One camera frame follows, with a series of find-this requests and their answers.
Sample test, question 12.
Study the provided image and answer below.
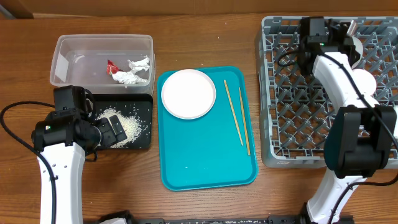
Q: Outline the white rice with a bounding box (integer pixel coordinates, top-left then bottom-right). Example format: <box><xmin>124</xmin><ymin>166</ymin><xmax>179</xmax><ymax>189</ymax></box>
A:
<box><xmin>97</xmin><ymin>104</ymin><xmax>152</xmax><ymax>149</ymax></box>

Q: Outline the grey bowl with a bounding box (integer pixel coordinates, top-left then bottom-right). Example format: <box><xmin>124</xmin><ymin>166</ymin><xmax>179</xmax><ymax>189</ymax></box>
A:
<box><xmin>351</xmin><ymin>37</ymin><xmax>364</xmax><ymax>69</ymax></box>

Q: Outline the medium white bowl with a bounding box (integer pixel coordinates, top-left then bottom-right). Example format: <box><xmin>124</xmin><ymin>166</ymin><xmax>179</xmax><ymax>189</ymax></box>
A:
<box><xmin>353</xmin><ymin>68</ymin><xmax>377</xmax><ymax>96</ymax></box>

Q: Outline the white napkin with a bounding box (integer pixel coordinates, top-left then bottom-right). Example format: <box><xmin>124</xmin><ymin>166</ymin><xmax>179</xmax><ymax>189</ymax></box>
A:
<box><xmin>110</xmin><ymin>56</ymin><xmax>150</xmax><ymax>85</ymax></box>

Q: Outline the red snack wrapper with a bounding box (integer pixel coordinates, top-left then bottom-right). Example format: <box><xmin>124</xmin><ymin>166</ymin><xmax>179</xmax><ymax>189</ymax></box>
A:
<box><xmin>106</xmin><ymin>60</ymin><xmax>122</xmax><ymax>75</ymax></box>

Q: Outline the large white plate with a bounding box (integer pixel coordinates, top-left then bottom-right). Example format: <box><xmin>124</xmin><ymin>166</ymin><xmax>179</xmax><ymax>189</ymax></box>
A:
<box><xmin>161</xmin><ymin>69</ymin><xmax>216</xmax><ymax>119</ymax></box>

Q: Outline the small white cup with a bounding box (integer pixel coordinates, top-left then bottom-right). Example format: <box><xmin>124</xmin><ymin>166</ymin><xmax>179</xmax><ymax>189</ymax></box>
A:
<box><xmin>393</xmin><ymin>106</ymin><xmax>398</xmax><ymax>139</ymax></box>

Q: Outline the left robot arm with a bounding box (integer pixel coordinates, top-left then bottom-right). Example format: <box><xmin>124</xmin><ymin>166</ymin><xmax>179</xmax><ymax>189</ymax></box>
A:
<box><xmin>32</xmin><ymin>85</ymin><xmax>127</xmax><ymax>223</ymax></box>

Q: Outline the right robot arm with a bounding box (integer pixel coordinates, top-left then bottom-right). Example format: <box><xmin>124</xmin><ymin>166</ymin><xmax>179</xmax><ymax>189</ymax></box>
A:
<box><xmin>297</xmin><ymin>17</ymin><xmax>397</xmax><ymax>223</ymax></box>

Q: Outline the grey dishwasher rack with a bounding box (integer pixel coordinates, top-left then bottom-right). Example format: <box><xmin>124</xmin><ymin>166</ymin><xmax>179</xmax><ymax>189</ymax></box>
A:
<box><xmin>255</xmin><ymin>16</ymin><xmax>397</xmax><ymax>169</ymax></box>

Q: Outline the black plastic tray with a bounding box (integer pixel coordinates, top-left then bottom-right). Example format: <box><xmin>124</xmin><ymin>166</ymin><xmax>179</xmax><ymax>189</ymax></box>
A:
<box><xmin>94</xmin><ymin>93</ymin><xmax>153</xmax><ymax>150</ymax></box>

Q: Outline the clear plastic bin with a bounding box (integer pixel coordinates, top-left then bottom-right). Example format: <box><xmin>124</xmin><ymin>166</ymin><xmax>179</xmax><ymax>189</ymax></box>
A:
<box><xmin>49</xmin><ymin>34</ymin><xmax>155</xmax><ymax>95</ymax></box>

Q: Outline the teal serving tray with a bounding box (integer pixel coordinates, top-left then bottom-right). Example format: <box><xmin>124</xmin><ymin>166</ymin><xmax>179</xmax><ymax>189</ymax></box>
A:
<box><xmin>157</xmin><ymin>66</ymin><xmax>258</xmax><ymax>191</ymax></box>

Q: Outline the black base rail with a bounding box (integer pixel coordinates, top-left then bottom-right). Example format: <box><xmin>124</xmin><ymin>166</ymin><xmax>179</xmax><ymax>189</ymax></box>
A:
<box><xmin>83</xmin><ymin>210</ymin><xmax>355</xmax><ymax>224</ymax></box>

